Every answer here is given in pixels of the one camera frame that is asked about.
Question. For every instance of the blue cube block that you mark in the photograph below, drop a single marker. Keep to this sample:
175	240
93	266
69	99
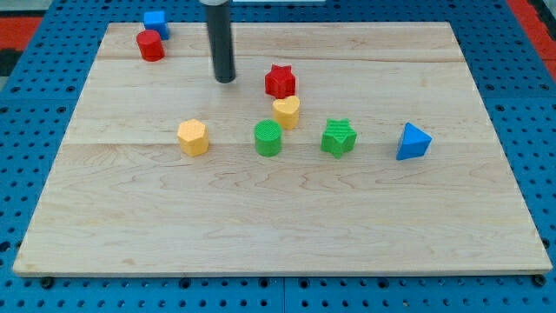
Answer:
156	20

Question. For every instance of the green cylinder block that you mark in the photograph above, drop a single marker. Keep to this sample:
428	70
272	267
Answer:
267	138

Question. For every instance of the yellow heart block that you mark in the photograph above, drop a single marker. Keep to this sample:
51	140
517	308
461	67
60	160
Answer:
286	111

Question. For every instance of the green star block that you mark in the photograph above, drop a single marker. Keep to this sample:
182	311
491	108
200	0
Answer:
338	137

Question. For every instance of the light wooden board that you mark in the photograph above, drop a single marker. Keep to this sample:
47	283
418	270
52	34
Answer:
122	199

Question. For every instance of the red star block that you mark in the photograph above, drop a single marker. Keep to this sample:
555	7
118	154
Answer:
280	82

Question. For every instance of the yellow hexagon block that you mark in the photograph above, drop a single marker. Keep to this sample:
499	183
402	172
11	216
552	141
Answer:
193	137

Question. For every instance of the blue triangle block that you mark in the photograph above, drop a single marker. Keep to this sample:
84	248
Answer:
413	142

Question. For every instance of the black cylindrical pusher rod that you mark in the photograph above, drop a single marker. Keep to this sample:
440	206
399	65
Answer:
217	13

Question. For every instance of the red cylinder block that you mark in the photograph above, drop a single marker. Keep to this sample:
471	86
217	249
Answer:
150	45

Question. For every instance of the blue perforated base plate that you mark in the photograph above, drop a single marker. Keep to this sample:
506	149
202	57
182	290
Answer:
41	93

